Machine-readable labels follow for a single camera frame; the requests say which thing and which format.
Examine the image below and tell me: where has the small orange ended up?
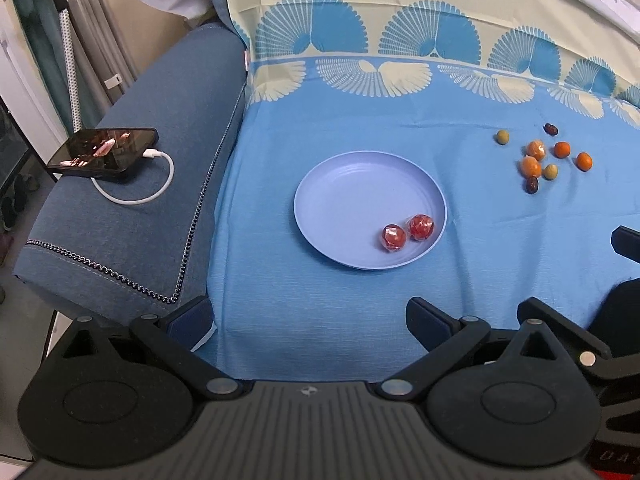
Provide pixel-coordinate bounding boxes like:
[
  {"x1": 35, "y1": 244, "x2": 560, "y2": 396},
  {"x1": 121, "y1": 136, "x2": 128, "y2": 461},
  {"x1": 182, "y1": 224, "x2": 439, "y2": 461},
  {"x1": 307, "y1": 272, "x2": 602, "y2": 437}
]
[
  {"x1": 553, "y1": 141, "x2": 572, "y2": 159},
  {"x1": 575, "y1": 152, "x2": 593, "y2": 172}
]

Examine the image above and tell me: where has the white charging cable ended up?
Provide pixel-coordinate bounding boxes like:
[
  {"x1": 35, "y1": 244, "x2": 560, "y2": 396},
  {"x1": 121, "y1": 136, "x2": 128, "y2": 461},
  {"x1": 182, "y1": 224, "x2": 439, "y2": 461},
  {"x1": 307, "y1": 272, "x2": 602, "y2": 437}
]
[{"x1": 90, "y1": 147, "x2": 176, "y2": 207}]

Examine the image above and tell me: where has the green olive fruit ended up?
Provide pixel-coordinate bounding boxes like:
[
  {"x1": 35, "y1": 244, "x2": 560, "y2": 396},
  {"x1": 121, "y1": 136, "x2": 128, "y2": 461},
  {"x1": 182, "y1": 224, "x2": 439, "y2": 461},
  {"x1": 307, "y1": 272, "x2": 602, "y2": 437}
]
[
  {"x1": 542, "y1": 164, "x2": 559, "y2": 181},
  {"x1": 495, "y1": 129, "x2": 510, "y2": 145}
]

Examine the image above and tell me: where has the lavender round plate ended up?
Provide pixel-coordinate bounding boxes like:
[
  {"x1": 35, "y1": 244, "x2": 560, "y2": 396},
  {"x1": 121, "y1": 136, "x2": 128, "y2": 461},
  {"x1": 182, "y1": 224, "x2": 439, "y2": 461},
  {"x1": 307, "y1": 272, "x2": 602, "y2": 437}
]
[{"x1": 293, "y1": 151, "x2": 448, "y2": 271}]

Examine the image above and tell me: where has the black smartphone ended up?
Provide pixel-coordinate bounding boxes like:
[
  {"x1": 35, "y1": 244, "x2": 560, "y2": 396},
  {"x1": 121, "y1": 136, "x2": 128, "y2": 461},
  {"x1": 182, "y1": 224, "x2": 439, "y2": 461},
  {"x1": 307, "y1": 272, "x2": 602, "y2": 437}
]
[{"x1": 47, "y1": 128, "x2": 158, "y2": 178}]

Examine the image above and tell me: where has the white door frame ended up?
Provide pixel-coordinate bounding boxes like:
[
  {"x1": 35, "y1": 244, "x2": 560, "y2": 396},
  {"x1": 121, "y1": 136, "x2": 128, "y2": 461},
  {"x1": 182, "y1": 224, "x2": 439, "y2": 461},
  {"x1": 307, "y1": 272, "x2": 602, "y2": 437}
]
[{"x1": 1, "y1": 0, "x2": 67, "y2": 159}]

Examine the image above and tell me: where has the red fruit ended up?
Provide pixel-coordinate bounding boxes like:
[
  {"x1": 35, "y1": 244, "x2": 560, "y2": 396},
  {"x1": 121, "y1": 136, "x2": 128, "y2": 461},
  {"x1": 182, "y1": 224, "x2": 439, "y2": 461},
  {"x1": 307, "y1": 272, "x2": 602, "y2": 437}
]
[
  {"x1": 407, "y1": 214, "x2": 435, "y2": 242},
  {"x1": 381, "y1": 223, "x2": 407, "y2": 252}
]

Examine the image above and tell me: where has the dark red date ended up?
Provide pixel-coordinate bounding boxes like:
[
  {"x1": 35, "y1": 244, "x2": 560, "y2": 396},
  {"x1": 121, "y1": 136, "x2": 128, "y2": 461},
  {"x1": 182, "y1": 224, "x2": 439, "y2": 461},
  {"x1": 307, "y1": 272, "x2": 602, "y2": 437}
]
[
  {"x1": 544, "y1": 122, "x2": 559, "y2": 136},
  {"x1": 524, "y1": 177, "x2": 539, "y2": 194}
]

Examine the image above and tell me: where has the blue cream patterned cloth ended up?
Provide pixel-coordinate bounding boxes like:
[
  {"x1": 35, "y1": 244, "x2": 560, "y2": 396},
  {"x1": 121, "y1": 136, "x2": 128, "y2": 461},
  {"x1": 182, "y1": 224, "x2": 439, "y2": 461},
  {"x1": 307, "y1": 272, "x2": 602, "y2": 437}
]
[{"x1": 201, "y1": 0, "x2": 639, "y2": 382}]

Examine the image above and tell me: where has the grey curtain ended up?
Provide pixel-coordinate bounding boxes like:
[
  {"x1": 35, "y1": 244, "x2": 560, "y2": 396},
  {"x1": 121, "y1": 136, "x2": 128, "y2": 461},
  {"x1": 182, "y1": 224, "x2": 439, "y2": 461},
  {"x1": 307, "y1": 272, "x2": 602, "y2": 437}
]
[{"x1": 67, "y1": 0, "x2": 138, "y2": 112}]

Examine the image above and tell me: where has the blue sofa armrest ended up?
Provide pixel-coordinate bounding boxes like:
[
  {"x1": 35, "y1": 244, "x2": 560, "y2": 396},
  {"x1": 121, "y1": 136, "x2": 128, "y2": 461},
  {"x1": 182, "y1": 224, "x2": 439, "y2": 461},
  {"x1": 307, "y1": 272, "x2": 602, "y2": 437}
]
[{"x1": 14, "y1": 23, "x2": 246, "y2": 325}]

